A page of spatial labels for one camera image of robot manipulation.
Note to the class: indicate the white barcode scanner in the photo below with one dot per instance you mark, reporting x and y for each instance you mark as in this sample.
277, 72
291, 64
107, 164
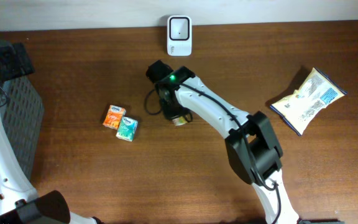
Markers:
179, 36

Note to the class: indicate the grey plastic mesh basket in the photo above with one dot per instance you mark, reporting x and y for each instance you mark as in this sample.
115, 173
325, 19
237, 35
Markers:
22, 118

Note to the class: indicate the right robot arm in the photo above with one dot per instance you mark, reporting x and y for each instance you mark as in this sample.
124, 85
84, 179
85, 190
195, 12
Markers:
252, 146

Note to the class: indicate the green snack pouch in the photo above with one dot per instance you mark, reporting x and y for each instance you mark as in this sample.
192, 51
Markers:
178, 121

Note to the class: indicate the teal tissue pack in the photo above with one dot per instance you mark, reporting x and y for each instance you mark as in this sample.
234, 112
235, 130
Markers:
127, 128

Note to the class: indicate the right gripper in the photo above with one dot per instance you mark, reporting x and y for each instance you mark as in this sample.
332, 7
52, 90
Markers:
168, 114

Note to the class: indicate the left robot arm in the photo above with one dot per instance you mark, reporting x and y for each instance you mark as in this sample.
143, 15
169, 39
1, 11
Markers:
19, 200

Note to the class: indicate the orange tissue pack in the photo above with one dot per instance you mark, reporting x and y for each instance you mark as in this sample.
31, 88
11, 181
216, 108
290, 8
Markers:
114, 116

